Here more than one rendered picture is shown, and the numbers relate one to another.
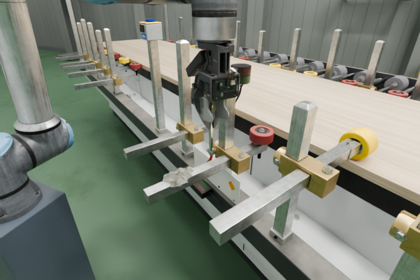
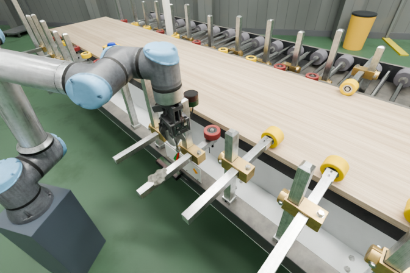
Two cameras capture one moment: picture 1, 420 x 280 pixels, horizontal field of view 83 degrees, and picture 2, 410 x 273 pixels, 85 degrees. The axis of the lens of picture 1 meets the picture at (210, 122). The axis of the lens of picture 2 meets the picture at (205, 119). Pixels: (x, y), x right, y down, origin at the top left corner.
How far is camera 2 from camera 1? 0.32 m
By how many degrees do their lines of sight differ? 13
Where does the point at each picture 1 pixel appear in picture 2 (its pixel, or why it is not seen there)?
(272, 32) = not seen: outside the picture
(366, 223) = (280, 183)
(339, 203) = (265, 172)
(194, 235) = (174, 195)
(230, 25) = (178, 94)
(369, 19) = not seen: outside the picture
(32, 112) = (31, 138)
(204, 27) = (161, 99)
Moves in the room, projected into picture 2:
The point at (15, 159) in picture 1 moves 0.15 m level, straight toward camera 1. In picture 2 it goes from (28, 177) to (44, 193)
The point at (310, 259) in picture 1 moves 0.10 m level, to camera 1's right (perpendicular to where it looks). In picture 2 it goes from (246, 211) to (269, 207)
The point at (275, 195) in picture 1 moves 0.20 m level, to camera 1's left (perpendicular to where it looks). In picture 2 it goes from (218, 189) to (155, 200)
